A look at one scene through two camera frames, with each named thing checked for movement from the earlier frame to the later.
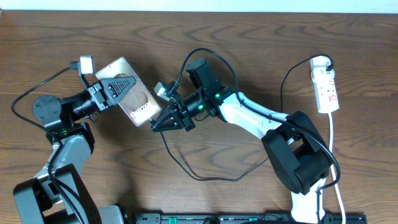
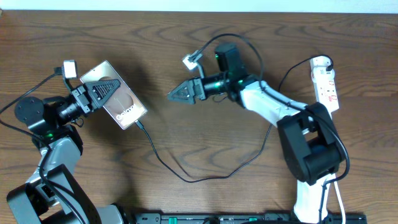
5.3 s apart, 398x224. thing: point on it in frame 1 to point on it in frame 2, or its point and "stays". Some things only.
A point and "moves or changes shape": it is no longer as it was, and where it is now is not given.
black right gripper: x=175 y=123 to x=194 y=88
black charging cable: x=259 y=163 moves or changes shape
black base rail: x=244 y=218 stays
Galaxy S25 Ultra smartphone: x=137 y=102 moves or changes shape
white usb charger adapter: x=318 y=66 stays
